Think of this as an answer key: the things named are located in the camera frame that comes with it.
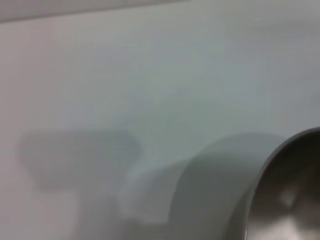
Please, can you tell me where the stainless steel mixing bowl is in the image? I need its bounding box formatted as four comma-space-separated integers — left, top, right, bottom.
233, 126, 320, 240

